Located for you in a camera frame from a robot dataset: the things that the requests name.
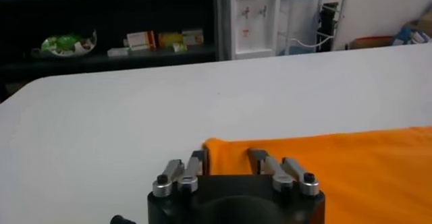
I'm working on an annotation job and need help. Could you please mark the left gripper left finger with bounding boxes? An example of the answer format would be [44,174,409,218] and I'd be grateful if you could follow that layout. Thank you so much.
[152,149,208,198]

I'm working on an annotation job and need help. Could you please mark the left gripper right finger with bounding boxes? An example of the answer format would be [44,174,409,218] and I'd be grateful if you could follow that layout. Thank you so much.
[247,148,321,196]

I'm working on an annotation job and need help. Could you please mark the orange t-shirt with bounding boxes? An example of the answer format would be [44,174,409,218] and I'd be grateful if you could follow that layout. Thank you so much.
[201,126,432,224]

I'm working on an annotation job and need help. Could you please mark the large white table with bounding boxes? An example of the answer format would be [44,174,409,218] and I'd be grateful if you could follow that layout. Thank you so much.
[0,42,432,224]

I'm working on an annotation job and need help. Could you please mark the blue water jug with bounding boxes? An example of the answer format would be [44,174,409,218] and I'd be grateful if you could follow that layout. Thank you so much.
[278,45,305,57]

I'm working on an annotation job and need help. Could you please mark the yellow green medicine box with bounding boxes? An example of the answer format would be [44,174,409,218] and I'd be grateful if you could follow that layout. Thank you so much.
[157,32,185,49]

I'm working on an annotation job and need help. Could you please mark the red white medicine box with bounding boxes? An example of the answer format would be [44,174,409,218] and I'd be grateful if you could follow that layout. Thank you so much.
[126,30,157,52]

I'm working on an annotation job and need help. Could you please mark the pale green medicine box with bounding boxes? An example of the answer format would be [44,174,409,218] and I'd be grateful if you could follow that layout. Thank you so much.
[182,28,205,46]

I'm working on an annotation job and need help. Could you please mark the open cardboard box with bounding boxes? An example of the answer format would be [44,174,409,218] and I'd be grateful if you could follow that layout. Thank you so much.
[348,35,395,51]

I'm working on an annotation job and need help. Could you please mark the white water dispenser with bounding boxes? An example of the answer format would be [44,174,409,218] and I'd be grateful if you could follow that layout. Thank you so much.
[215,0,283,61]

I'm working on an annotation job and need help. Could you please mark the green and white bowl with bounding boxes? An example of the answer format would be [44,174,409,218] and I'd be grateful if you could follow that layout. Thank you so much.
[31,29,99,59]

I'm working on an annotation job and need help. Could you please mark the black shelving unit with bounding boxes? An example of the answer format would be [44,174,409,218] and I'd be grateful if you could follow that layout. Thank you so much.
[0,0,219,103]

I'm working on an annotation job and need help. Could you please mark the blue shopping bag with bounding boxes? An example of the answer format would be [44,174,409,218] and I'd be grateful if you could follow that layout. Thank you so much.
[392,25,432,47]

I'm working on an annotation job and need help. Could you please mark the large brown cardboard box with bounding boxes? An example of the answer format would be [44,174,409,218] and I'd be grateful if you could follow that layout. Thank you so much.
[417,9,432,38]

